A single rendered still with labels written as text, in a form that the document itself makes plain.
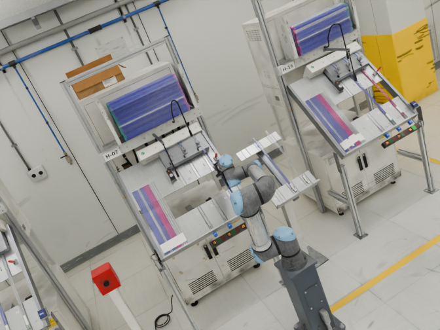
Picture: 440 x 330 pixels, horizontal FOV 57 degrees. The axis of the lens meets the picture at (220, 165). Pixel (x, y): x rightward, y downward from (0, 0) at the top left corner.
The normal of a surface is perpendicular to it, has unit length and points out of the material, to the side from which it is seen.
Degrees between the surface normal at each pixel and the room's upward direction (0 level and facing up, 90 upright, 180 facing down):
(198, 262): 90
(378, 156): 90
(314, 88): 44
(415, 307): 0
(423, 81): 90
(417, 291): 0
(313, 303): 90
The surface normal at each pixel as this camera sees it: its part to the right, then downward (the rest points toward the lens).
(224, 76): 0.36, 0.25
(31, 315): 0.02, -0.39
